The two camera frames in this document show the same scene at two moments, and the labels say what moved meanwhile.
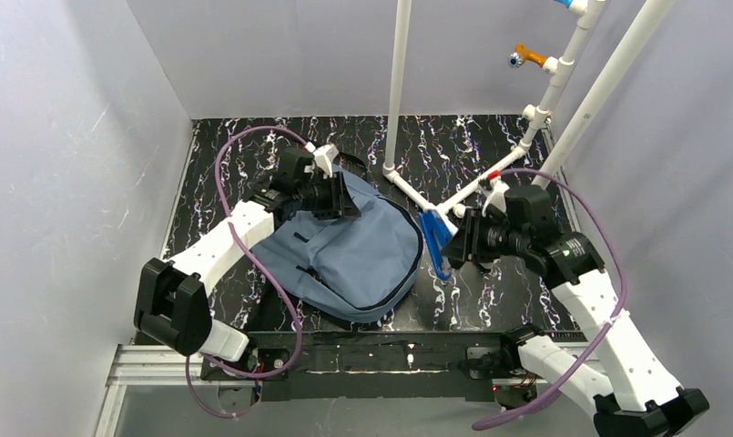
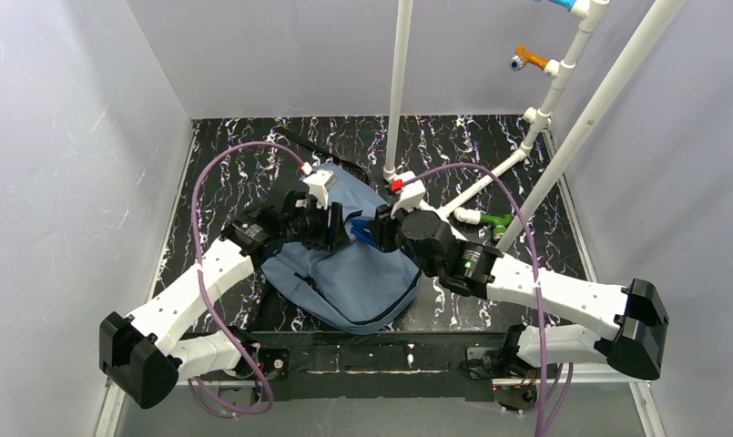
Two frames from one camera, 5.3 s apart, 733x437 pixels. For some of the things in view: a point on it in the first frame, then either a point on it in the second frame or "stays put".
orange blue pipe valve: [521, 54] stays put
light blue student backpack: [353, 269] stays put
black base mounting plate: [360, 366] stays put
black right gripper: [471, 238] -> [383, 227]
